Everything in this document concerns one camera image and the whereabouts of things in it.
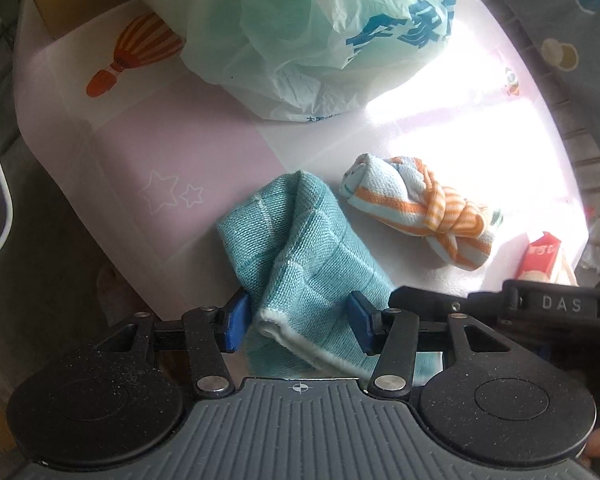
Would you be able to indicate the orange striped towel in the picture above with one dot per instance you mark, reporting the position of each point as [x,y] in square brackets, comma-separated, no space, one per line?
[430,210]

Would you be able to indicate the red small carton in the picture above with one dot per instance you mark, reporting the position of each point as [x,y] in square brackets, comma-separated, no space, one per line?
[540,255]

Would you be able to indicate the blue dotted hanging sheet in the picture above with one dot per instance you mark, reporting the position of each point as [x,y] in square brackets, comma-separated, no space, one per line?
[555,10]

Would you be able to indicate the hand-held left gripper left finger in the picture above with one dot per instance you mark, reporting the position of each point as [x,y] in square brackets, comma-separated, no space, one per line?
[237,317]

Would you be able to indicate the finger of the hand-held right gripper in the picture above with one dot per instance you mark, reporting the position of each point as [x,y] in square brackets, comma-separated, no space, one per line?
[445,300]

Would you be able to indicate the teal knitted cloth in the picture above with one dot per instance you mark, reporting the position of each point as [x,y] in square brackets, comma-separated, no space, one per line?
[305,260]

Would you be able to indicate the pink printed tablecloth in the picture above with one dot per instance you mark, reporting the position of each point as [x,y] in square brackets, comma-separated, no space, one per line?
[130,170]

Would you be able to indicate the white plastic bag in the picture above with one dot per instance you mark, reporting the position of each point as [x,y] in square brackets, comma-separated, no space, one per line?
[290,25]

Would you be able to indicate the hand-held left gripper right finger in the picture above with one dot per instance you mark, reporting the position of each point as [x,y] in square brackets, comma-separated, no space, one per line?
[360,325]

